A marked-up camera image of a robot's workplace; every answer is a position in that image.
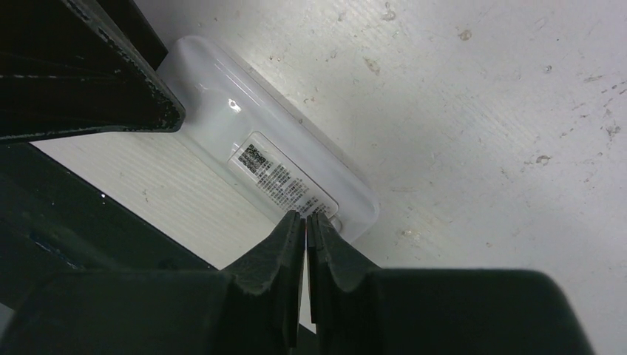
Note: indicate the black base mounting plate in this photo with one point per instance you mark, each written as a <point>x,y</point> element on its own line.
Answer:
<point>54,221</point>

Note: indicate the white remote control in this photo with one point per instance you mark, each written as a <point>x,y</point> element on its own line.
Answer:
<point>224,105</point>

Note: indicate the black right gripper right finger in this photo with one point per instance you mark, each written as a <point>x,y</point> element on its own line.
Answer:
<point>360,308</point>

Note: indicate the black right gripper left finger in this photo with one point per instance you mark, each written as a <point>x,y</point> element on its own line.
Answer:
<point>249,307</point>

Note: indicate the white battery cover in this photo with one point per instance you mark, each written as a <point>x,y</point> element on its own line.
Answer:
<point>276,181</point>

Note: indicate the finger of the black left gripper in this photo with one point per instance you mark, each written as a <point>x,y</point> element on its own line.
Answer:
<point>81,67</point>

